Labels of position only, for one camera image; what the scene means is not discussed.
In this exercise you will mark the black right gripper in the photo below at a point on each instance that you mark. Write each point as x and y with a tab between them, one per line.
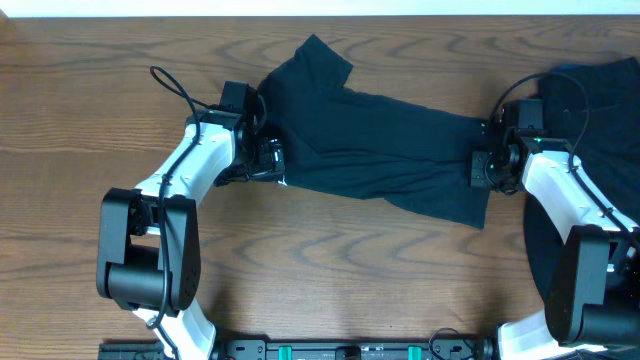
476	174

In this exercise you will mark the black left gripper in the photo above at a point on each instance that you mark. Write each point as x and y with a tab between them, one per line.
269	166

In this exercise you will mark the dark green t-shirt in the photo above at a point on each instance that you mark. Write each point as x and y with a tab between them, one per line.
342	142

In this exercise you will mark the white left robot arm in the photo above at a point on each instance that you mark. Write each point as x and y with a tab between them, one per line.
149	258

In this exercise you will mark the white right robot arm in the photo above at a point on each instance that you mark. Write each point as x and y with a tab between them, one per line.
593	299

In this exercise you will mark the pile of black clothes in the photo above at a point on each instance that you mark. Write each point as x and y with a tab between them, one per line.
602	118

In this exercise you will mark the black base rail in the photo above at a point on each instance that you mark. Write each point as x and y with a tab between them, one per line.
444	344

